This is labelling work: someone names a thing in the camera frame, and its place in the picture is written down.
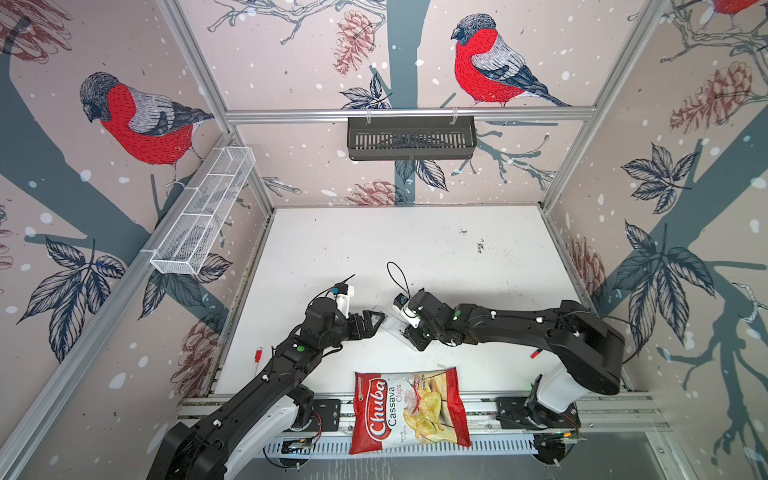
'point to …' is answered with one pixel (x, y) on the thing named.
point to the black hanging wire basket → (411, 137)
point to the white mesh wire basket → (182, 248)
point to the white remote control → (395, 328)
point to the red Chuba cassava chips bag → (419, 408)
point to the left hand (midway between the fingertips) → (373, 319)
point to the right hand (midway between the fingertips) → (405, 334)
